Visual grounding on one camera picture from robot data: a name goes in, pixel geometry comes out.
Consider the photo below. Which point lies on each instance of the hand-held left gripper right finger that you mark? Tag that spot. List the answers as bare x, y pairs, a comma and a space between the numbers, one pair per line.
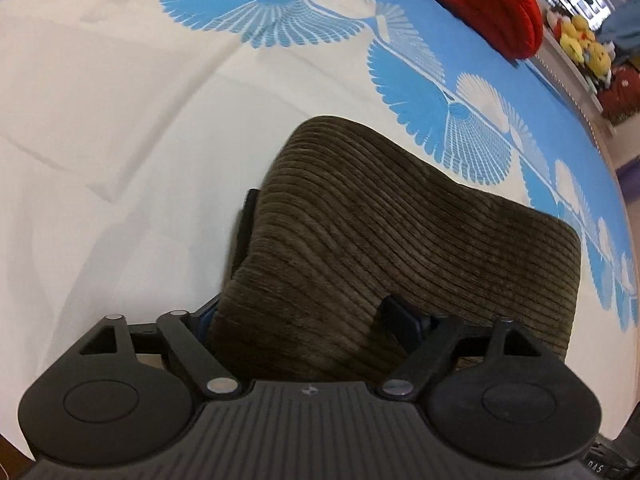
402, 322

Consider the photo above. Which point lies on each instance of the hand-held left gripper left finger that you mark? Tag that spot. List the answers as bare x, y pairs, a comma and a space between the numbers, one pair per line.
207, 317

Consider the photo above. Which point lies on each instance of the blue white patterned bed sheet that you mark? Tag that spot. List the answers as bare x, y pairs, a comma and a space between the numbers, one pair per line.
125, 135

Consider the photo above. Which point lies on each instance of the white shelf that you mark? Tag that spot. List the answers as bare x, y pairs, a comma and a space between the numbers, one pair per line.
575, 77

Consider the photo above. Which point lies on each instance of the red plush toy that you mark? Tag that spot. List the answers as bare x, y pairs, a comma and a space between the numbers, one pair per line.
622, 95

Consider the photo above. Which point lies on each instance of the red blanket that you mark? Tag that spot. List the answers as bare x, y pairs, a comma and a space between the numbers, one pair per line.
480, 0

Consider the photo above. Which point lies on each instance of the yellow plush toy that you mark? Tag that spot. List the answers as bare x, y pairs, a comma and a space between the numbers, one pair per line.
582, 40

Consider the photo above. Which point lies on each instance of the blue cloth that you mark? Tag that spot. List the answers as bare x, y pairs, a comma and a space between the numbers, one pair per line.
622, 22

